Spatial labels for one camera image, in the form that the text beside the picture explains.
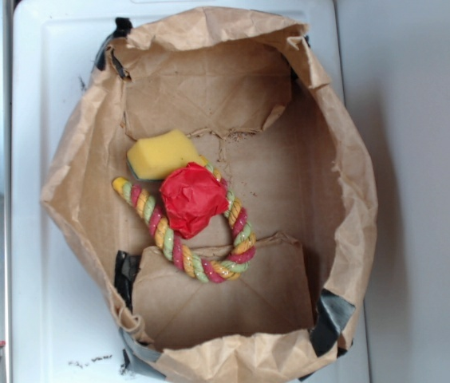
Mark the brown paper bag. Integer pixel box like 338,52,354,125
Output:
41,6,378,382

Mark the yellow sponge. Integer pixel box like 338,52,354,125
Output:
126,129,204,180

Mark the red crumpled paper ball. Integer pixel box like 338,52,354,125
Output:
160,162,228,239

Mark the multicolored twisted rope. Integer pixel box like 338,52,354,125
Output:
112,156,257,284

